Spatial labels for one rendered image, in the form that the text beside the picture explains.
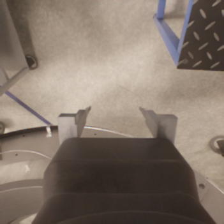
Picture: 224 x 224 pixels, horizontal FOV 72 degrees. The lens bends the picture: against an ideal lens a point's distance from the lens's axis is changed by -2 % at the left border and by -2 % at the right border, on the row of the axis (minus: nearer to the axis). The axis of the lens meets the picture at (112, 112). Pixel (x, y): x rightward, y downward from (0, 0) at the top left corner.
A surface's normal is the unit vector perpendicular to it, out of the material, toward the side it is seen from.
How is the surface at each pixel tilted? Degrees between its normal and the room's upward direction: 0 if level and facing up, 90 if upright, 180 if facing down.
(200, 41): 0
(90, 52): 0
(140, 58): 0
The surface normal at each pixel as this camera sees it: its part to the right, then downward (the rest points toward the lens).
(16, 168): -0.01, -0.76
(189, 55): -0.11, 0.64
